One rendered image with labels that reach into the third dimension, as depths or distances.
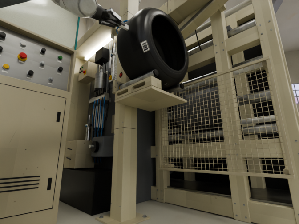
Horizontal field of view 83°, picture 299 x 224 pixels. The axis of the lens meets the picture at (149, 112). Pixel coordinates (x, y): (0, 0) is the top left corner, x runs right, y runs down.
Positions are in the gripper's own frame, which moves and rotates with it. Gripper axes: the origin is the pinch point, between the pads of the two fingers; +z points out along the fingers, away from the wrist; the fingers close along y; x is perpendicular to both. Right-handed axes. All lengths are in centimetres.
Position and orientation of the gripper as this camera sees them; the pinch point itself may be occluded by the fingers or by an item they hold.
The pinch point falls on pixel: (123, 26)
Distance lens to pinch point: 116.5
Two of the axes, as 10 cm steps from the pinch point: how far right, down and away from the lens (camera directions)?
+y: -7.2, 1.8, 6.7
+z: 6.9, 0.4, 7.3
